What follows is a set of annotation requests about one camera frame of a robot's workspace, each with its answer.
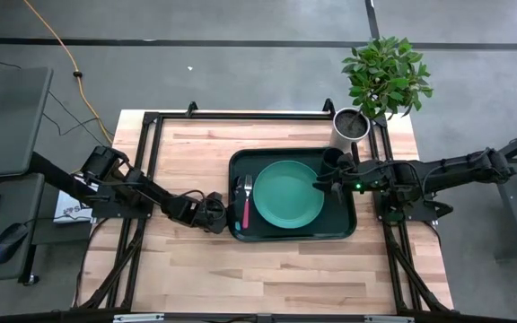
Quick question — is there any pink-handled metal fork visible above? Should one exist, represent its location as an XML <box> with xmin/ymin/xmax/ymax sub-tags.
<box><xmin>241</xmin><ymin>173</ymin><xmax>255</xmax><ymax>231</ymax></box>

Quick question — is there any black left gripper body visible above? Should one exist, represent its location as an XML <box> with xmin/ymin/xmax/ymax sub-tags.
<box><xmin>190</xmin><ymin>192</ymin><xmax>229</xmax><ymax>235</ymax></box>

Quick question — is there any grey desk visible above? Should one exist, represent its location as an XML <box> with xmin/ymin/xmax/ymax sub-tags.
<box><xmin>0</xmin><ymin>66</ymin><xmax>55</xmax><ymax>284</ymax></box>

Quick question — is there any green round plate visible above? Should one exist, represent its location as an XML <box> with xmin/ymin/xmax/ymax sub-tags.
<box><xmin>252</xmin><ymin>160</ymin><xmax>326</xmax><ymax>231</ymax></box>

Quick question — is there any green plant in white pot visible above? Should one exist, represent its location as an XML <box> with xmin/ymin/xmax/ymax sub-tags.
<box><xmin>331</xmin><ymin>36</ymin><xmax>434</xmax><ymax>153</ymax></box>

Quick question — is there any orange floor cable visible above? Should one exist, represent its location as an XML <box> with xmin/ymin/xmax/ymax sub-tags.
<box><xmin>22</xmin><ymin>0</ymin><xmax>116</xmax><ymax>145</ymax></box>

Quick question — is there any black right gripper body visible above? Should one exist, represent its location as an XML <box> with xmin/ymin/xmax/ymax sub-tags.
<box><xmin>332</xmin><ymin>142</ymin><xmax>376</xmax><ymax>203</ymax></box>

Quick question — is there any black floor cable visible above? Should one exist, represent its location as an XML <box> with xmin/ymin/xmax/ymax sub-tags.
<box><xmin>41</xmin><ymin>89</ymin><xmax>108</xmax><ymax>145</ymax></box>

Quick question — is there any black computer mouse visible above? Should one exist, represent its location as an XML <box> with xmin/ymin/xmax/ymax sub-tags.
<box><xmin>0</xmin><ymin>222</ymin><xmax>31</xmax><ymax>266</ymax></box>

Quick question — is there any white printed booklet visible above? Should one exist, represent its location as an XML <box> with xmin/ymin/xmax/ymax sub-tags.
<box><xmin>53</xmin><ymin>189</ymin><xmax>96</xmax><ymax>224</ymax></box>

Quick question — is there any black metal table frame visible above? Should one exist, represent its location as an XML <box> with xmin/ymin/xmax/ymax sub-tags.
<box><xmin>72</xmin><ymin>98</ymin><xmax>456</xmax><ymax>316</ymax></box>

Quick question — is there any dark green tray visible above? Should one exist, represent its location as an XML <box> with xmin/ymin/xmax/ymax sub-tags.
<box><xmin>227</xmin><ymin>147</ymin><xmax>359</xmax><ymax>244</ymax></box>

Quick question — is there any dark cup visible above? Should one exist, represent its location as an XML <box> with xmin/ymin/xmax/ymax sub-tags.
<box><xmin>321</xmin><ymin>146</ymin><xmax>347</xmax><ymax>179</ymax></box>

